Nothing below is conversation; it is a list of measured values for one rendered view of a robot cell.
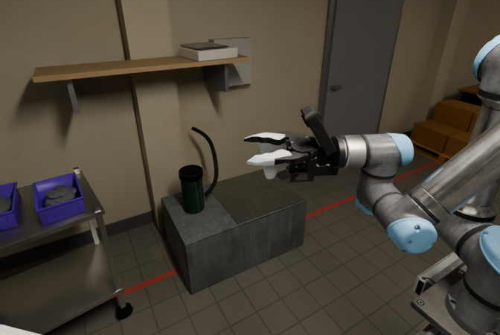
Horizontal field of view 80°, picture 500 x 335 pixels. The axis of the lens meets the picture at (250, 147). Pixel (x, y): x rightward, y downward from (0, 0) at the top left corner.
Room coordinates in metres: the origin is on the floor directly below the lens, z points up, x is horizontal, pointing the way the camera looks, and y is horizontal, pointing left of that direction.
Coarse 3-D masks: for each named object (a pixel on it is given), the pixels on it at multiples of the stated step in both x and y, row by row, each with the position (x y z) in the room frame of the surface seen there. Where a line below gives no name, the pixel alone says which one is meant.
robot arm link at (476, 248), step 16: (464, 240) 0.55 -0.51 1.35; (480, 240) 0.52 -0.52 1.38; (496, 240) 0.50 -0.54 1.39; (464, 256) 0.53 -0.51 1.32; (480, 256) 0.50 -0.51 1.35; (496, 256) 0.47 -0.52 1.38; (480, 272) 0.48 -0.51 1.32; (496, 272) 0.46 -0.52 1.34; (480, 288) 0.47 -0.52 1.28; (496, 288) 0.45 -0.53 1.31; (496, 304) 0.44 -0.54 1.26
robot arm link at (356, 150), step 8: (344, 136) 0.60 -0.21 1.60; (352, 136) 0.60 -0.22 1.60; (360, 136) 0.60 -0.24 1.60; (352, 144) 0.57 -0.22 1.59; (360, 144) 0.57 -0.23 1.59; (352, 152) 0.56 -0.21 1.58; (360, 152) 0.56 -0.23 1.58; (352, 160) 0.56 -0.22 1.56; (360, 160) 0.56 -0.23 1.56; (344, 168) 0.57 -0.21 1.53; (352, 168) 0.58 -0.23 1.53
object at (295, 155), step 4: (292, 152) 0.55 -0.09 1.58; (296, 152) 0.55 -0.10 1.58; (284, 156) 0.54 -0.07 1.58; (288, 156) 0.54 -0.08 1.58; (292, 156) 0.54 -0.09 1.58; (296, 156) 0.54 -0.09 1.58; (300, 156) 0.54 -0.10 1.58; (304, 156) 0.54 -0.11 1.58; (276, 160) 0.53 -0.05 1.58; (280, 160) 0.53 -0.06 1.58; (284, 160) 0.53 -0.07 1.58; (288, 160) 0.53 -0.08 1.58; (292, 160) 0.53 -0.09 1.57; (296, 160) 0.53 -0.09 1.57; (300, 160) 0.54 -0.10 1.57; (276, 164) 0.53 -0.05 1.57
